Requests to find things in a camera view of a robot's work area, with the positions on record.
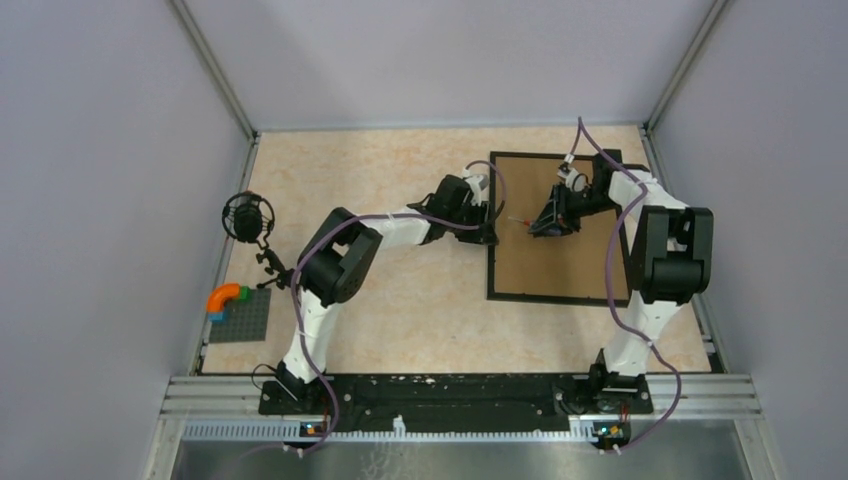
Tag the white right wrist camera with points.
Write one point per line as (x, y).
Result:
(570, 176)

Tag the aluminium front frame rail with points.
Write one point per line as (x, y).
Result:
(226, 408)

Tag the orange curved toy brick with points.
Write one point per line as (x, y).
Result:
(220, 296)

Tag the black microphone on stand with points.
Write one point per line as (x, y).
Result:
(249, 218)

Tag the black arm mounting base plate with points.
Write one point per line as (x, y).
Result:
(461, 403)

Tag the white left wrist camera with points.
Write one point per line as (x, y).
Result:
(478, 184)

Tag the blue red handled screwdriver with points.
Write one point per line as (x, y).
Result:
(521, 221)

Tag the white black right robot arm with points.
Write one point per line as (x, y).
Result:
(669, 263)

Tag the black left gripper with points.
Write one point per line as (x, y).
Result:
(482, 231)

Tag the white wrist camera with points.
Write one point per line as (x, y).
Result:
(478, 184)
(570, 176)

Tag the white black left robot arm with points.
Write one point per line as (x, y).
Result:
(333, 267)

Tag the black wooden picture frame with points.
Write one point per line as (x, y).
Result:
(567, 270)

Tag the grey brick baseplate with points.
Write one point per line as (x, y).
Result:
(244, 319)

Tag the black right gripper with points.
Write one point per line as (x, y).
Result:
(544, 227)

